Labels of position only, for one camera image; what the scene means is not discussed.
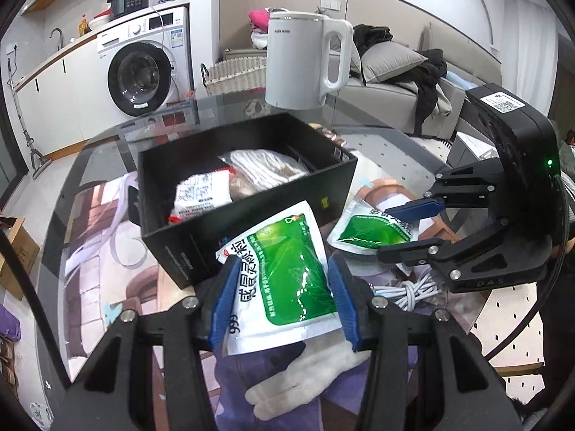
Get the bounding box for black cardboard box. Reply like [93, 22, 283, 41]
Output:
[136, 113, 359, 289]

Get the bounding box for grey sofa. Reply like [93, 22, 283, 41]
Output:
[332, 22, 504, 140]

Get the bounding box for green and white packet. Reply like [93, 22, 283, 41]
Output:
[326, 195, 420, 261]
[216, 200, 344, 357]

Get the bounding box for white box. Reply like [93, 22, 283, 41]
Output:
[449, 132, 499, 169]

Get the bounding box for flat mop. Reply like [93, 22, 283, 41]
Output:
[6, 56, 52, 180]

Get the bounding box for white washing machine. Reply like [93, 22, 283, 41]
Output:
[96, 2, 194, 118]

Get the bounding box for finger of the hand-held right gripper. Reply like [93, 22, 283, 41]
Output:
[376, 218, 513, 274]
[386, 159, 504, 222]

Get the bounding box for brown open carton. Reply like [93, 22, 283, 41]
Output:
[0, 215, 41, 301]

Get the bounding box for dark jacket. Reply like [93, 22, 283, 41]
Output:
[404, 48, 450, 135]

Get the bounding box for white packet with red label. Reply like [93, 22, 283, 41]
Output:
[170, 168, 234, 224]

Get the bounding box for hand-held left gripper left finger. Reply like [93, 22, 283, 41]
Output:
[49, 256, 243, 431]

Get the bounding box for tied white cable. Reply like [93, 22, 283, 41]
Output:
[368, 274, 445, 310]

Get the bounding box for grey pillow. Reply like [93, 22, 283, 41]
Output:
[359, 41, 429, 85]

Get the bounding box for white electric kettle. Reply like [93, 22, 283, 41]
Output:
[264, 11, 353, 111]

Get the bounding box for white wicker basket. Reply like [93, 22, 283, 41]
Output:
[201, 60, 269, 97]

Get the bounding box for white glove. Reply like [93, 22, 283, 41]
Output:
[245, 339, 373, 420]

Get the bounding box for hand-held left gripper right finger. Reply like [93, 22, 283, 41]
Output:
[328, 256, 524, 431]

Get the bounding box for dark cloth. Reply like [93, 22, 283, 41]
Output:
[353, 24, 407, 55]

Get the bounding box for white kitchen counter cabinets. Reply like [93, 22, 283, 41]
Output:
[13, 31, 113, 162]

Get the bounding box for light blue cloth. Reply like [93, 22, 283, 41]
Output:
[445, 69, 486, 95]

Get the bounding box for printed table mat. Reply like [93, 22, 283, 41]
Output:
[58, 168, 499, 431]

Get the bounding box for zip bag of white rope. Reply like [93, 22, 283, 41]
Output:
[218, 149, 311, 200]

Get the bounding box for pink cloth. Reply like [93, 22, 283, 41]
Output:
[249, 8, 276, 32]

